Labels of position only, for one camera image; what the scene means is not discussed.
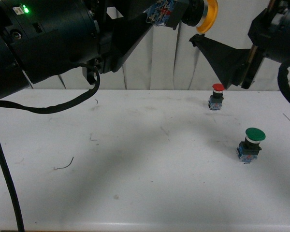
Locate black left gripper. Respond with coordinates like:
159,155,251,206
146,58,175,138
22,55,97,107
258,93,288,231
4,0,155,84

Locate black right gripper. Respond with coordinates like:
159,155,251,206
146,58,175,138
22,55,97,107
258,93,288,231
189,0,290,89

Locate yellow push button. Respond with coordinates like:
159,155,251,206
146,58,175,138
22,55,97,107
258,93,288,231
146,0,218,34

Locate red push button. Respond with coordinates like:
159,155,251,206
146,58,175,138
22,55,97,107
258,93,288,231
208,83,225,110

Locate green push button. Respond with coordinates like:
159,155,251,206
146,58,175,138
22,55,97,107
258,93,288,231
237,128,266,163

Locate white curtain backdrop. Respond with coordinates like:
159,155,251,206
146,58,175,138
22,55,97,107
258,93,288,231
31,0,280,91

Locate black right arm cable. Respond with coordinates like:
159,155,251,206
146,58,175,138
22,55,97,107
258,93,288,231
277,52,290,110

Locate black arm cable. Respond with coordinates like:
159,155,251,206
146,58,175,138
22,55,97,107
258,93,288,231
277,52,290,110
0,61,101,232

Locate black wire scrap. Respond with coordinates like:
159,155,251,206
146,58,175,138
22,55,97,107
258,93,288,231
53,157,74,170

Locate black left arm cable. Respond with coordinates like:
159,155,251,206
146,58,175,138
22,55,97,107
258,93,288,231
0,61,101,232

